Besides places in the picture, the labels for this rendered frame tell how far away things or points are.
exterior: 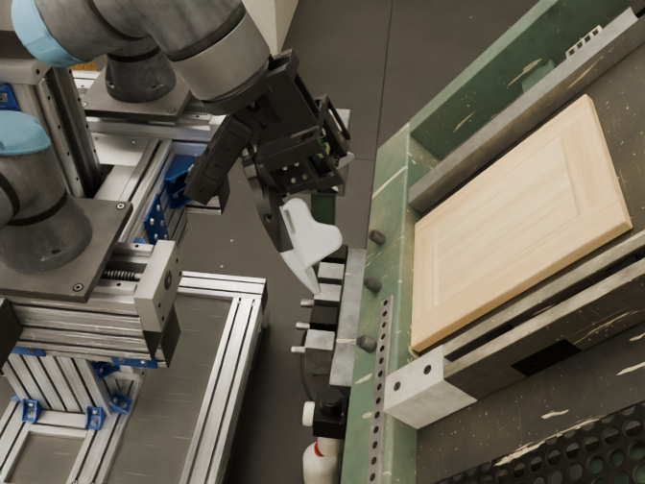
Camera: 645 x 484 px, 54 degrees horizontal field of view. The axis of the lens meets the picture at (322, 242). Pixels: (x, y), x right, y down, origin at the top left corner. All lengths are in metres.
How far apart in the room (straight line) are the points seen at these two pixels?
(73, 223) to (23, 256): 0.09
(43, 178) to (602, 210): 0.80
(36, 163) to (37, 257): 0.16
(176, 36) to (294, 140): 0.13
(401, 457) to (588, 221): 0.43
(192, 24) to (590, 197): 0.66
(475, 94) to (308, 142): 0.96
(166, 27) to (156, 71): 0.92
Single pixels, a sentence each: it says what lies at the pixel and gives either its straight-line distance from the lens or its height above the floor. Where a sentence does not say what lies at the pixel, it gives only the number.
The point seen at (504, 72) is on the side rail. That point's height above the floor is 1.09.
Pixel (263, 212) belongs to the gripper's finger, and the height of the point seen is 1.40.
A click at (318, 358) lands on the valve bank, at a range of 1.28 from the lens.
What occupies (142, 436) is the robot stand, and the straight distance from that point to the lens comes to 1.85.
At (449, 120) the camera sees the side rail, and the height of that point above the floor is 0.96.
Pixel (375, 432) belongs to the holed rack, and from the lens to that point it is 1.02.
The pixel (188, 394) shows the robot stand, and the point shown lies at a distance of 1.89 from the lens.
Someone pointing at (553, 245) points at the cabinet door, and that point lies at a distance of 0.98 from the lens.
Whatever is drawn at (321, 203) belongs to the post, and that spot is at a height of 0.70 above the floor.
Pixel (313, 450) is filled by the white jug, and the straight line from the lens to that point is 1.81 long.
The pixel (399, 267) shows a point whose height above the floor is 0.91.
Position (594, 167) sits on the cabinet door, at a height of 1.20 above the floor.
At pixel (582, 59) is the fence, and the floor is 1.25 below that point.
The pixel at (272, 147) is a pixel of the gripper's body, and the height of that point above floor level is 1.45.
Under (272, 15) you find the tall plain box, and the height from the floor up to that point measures 0.26.
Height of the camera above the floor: 1.78
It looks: 45 degrees down
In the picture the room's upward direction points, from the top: straight up
